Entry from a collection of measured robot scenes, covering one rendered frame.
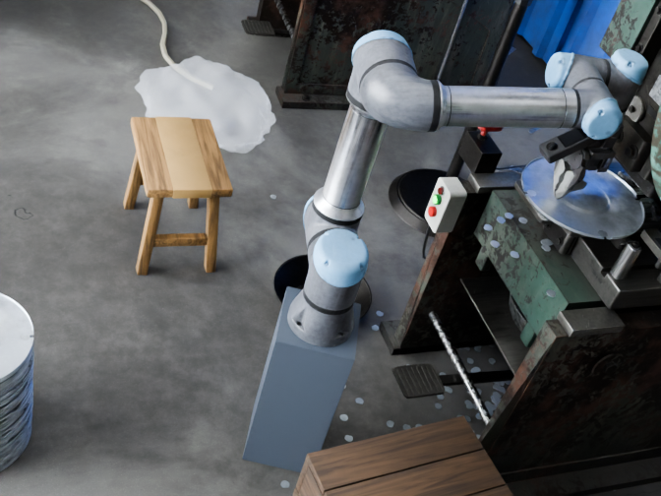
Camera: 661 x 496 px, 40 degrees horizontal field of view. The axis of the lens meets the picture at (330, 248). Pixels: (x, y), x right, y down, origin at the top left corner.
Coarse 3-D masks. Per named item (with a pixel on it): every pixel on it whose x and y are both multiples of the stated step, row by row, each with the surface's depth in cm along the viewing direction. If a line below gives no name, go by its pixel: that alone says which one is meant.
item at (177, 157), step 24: (144, 120) 265; (168, 120) 267; (192, 120) 270; (144, 144) 256; (168, 144) 259; (192, 144) 262; (216, 144) 264; (144, 168) 248; (168, 168) 251; (192, 168) 253; (216, 168) 256; (168, 192) 245; (192, 192) 247; (216, 192) 250; (216, 216) 259; (144, 240) 257; (168, 240) 260; (192, 240) 262; (216, 240) 265; (144, 264) 262
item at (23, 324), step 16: (0, 304) 201; (16, 304) 202; (0, 320) 198; (16, 320) 199; (0, 336) 195; (16, 336) 196; (0, 352) 192; (16, 352) 192; (0, 368) 189; (16, 368) 189
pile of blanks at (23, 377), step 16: (32, 336) 198; (32, 352) 199; (32, 368) 200; (0, 384) 187; (16, 384) 192; (32, 384) 208; (0, 400) 190; (16, 400) 196; (32, 400) 210; (0, 416) 195; (16, 416) 200; (0, 432) 199; (16, 432) 204; (0, 448) 201; (16, 448) 208; (0, 464) 205
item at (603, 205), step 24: (528, 168) 208; (552, 168) 210; (552, 192) 203; (576, 192) 204; (600, 192) 206; (624, 192) 209; (552, 216) 197; (576, 216) 198; (600, 216) 200; (624, 216) 202
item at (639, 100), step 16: (656, 64) 191; (656, 80) 191; (640, 96) 196; (656, 96) 191; (640, 112) 194; (656, 112) 191; (624, 128) 197; (640, 128) 195; (624, 144) 197; (640, 144) 192; (624, 160) 197; (640, 160) 194
